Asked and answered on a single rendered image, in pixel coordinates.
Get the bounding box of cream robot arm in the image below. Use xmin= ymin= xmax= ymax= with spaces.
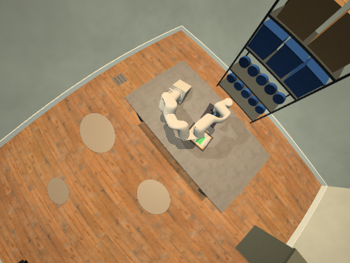
xmin=159 ymin=88 xmax=233 ymax=140

